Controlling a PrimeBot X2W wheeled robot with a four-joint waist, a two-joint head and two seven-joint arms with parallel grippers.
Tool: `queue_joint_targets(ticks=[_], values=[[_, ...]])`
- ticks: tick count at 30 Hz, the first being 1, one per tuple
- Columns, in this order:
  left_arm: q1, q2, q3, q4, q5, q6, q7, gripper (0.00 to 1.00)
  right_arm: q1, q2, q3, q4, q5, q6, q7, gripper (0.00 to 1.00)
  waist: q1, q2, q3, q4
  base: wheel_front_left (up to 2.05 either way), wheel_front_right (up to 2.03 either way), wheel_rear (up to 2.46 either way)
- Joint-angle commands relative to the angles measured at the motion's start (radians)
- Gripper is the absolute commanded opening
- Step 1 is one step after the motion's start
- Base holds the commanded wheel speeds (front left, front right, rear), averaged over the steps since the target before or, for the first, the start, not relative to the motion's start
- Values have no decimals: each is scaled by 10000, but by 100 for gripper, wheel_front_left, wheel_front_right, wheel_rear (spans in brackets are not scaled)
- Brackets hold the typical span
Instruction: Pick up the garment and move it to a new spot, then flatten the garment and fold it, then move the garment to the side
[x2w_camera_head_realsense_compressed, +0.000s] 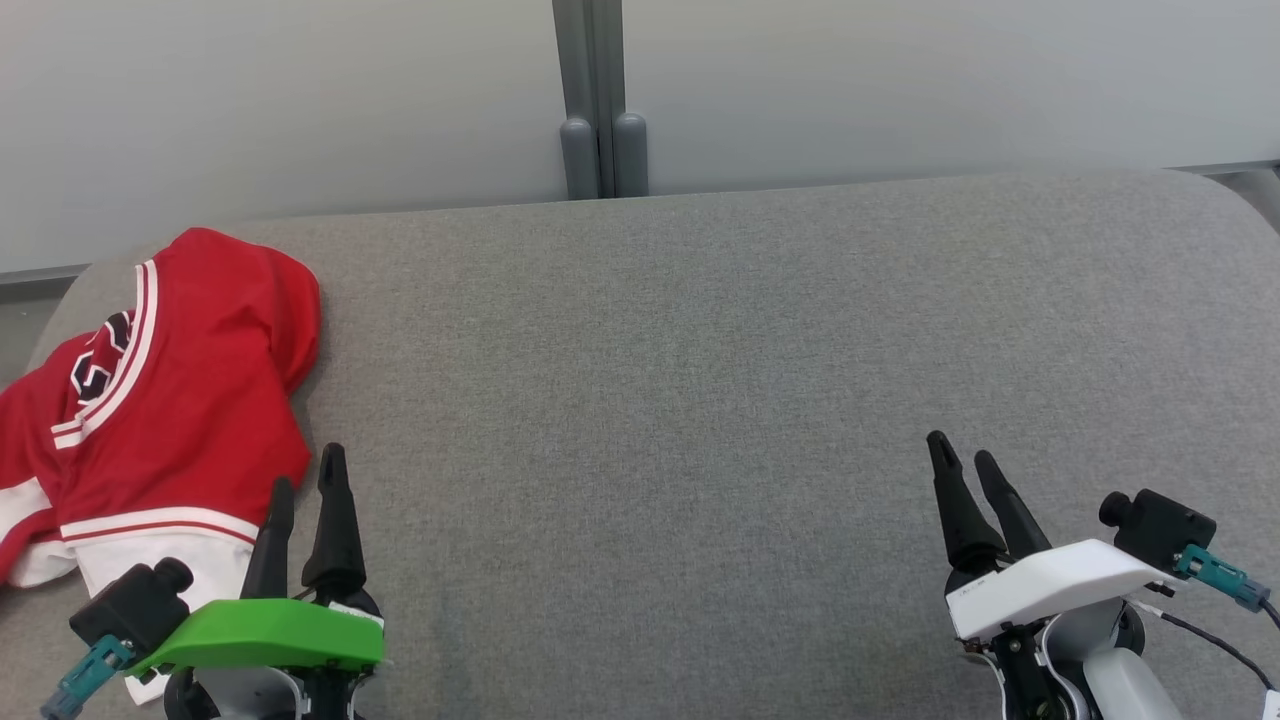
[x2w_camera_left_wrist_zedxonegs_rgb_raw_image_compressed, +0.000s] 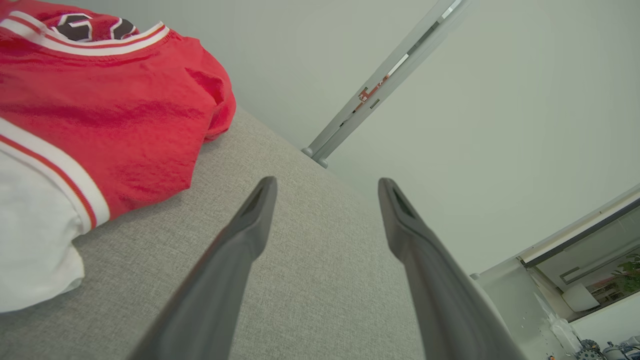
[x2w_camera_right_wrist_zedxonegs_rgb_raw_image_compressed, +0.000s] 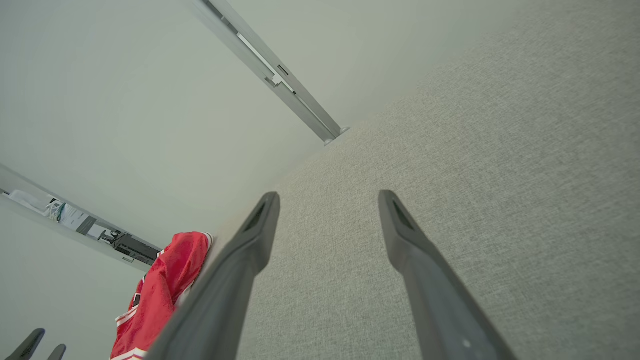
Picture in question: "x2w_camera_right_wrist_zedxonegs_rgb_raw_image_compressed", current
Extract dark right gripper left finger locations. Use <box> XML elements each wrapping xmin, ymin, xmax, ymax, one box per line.
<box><xmin>145</xmin><ymin>191</ymin><xmax>281</xmax><ymax>360</ymax></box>

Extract grey corner frame post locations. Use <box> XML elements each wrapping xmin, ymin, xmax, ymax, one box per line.
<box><xmin>0</xmin><ymin>162</ymin><xmax>163</xmax><ymax>273</ymax></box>

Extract white paper stack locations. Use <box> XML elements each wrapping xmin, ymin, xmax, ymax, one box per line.
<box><xmin>7</xmin><ymin>189</ymin><xmax>48</xmax><ymax>212</ymax></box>

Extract red jersey striped white trim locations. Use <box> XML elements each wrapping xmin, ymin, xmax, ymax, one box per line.
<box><xmin>110</xmin><ymin>231</ymin><xmax>213</xmax><ymax>360</ymax></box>

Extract grey metal wall post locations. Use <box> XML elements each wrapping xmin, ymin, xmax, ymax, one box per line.
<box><xmin>187</xmin><ymin>0</ymin><xmax>351</xmax><ymax>147</ymax></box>

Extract white bag green print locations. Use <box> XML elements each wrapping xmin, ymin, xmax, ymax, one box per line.
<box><xmin>44</xmin><ymin>199</ymin><xmax>67</xmax><ymax>224</ymax></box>

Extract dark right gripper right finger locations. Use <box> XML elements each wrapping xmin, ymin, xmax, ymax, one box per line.
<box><xmin>378</xmin><ymin>190</ymin><xmax>517</xmax><ymax>360</ymax></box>

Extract black lab equipment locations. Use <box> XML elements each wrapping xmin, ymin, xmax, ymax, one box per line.
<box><xmin>100</xmin><ymin>229</ymin><xmax>162</xmax><ymax>266</ymax></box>

